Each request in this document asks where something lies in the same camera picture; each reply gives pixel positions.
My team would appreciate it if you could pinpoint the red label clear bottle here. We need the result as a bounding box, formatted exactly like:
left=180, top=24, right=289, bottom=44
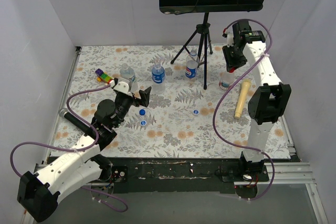
left=219, top=71, right=235, bottom=90

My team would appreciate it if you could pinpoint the Pepsi label clear bottle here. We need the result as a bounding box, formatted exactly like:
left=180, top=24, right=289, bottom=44
left=185, top=49, right=199, bottom=79

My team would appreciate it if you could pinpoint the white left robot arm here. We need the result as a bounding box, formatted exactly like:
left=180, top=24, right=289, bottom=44
left=17, top=86, right=151, bottom=222

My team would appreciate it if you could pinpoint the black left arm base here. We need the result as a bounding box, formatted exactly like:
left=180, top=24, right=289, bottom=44
left=108, top=166, right=128, bottom=183

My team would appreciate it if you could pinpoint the blue label water bottle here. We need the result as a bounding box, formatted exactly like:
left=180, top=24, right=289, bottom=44
left=152, top=62, right=165, bottom=94

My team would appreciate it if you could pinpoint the white blue label bottle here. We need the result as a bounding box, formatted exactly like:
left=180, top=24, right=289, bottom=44
left=120, top=63, right=138, bottom=93

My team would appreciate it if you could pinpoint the cream toy microphone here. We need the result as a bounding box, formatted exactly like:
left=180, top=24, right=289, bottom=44
left=234, top=79, right=251, bottom=119

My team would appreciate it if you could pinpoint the colourful toy block car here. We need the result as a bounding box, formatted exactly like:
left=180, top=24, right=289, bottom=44
left=95, top=68, right=115, bottom=87

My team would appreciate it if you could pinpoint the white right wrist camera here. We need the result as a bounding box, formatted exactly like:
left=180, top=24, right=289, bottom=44
left=223, top=27, right=234, bottom=47

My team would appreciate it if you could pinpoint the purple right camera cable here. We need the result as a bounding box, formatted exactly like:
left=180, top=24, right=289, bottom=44
left=212, top=18, right=276, bottom=201

